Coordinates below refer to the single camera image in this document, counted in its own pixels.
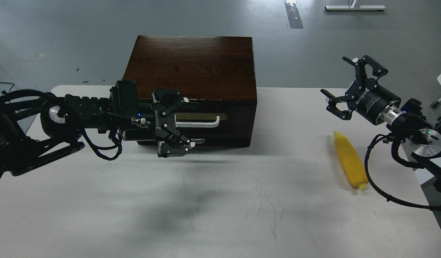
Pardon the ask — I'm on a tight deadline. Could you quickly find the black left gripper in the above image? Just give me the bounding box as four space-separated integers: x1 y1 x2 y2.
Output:
123 89 205 158

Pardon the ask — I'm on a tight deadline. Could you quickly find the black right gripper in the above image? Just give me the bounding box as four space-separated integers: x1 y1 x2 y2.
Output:
320 55 402 126

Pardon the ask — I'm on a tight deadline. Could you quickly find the wooden drawer with white handle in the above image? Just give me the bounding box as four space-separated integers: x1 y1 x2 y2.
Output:
136 99 257 147

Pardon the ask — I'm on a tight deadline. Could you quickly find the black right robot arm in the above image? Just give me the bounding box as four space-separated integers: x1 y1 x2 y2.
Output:
321 55 441 193

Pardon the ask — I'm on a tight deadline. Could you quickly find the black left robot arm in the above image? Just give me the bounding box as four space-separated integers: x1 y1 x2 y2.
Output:
0 79 205 179

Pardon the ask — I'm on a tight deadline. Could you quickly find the yellow corn cob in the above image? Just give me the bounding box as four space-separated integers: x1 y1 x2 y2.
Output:
333 130 368 190

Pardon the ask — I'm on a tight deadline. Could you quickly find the dark wooden cabinet box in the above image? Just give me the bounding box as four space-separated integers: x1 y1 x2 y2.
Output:
120 35 258 148

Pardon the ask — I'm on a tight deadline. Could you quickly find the white table leg base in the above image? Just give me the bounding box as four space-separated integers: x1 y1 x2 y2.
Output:
325 0 386 11

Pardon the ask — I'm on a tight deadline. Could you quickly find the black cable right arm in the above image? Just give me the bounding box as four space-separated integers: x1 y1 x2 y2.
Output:
364 133 441 212

